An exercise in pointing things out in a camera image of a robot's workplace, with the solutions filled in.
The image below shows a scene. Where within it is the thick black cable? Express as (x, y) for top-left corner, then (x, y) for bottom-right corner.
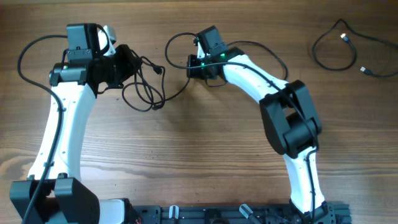
(121, 49), (191, 113)

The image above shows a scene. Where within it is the thin black USB cable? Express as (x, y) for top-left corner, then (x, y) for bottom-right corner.
(311, 18), (398, 78)

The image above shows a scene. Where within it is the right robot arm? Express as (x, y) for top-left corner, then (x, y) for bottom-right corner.
(188, 26), (325, 223)

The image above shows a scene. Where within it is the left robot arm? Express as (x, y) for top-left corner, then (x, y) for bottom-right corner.
(10, 23), (143, 223)

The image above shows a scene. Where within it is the left camera cable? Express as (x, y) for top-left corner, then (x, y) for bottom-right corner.
(17, 34), (69, 224)

